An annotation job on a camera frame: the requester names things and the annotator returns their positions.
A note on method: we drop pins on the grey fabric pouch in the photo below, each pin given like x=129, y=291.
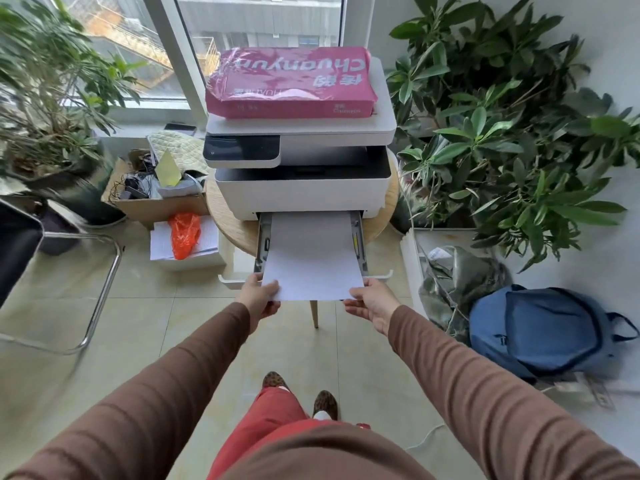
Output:
x=185, y=187

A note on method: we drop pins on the pale green quilted cloth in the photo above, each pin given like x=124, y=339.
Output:
x=175, y=142

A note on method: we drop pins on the leopard print shoe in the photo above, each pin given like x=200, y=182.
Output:
x=325, y=402
x=274, y=379

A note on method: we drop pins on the person's left thumb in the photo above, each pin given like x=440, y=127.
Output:
x=272, y=290

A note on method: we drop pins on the round wooden side table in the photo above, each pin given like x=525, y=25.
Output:
x=232, y=229

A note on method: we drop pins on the dark plant pot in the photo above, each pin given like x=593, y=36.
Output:
x=85, y=199

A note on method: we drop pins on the brown cardboard box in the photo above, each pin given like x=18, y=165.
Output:
x=165, y=210

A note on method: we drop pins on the pink paper ream package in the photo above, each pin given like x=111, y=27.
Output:
x=290, y=82

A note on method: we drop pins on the white flat box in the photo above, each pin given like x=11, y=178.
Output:
x=210, y=244

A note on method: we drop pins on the person's left hand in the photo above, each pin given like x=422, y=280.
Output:
x=252, y=300

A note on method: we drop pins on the person's right hand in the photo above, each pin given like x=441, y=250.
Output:
x=380, y=304

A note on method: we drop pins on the white and grey printer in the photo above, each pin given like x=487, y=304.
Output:
x=300, y=189

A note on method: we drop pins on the blue backpack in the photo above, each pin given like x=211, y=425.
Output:
x=540, y=329

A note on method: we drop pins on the yellow folded paper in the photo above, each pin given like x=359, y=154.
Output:
x=167, y=172

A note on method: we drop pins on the brown sweater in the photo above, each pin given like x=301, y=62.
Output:
x=325, y=457

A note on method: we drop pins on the red trousers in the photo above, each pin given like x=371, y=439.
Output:
x=260, y=424

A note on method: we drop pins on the loose papers under backpack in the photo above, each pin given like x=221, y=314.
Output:
x=595, y=389

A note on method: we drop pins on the person's left forearm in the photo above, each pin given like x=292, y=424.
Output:
x=150, y=394

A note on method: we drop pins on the white printer paper sheets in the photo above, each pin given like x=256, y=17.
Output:
x=312, y=254

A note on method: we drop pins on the person's right thumb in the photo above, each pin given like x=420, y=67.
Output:
x=360, y=293

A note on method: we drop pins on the green camouflage plastic bag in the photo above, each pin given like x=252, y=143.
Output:
x=450, y=284

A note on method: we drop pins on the white printer paper tray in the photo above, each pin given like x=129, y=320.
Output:
x=263, y=244

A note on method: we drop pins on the person's right forearm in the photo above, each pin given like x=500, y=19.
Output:
x=490, y=394

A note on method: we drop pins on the orange plastic bag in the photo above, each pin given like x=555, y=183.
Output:
x=185, y=234

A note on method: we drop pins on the bushy thin-leaved potted plant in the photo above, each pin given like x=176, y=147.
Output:
x=45, y=94

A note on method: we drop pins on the white window frame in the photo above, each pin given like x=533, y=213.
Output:
x=172, y=54

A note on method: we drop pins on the large broad-leaved green plant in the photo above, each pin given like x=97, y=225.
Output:
x=500, y=134

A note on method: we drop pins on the black chair with metal frame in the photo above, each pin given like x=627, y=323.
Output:
x=17, y=244

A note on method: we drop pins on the small black flat device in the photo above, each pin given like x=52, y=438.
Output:
x=181, y=128

